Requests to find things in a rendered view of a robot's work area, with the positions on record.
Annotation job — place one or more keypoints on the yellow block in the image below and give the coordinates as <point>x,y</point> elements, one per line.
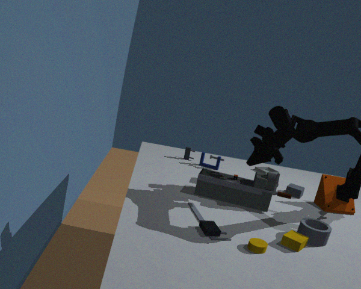
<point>294,240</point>

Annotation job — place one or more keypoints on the blue c-clamp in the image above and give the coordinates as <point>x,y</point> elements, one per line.
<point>208,165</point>

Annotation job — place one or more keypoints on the yellow short cylinder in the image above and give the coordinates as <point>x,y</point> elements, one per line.
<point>257,245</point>

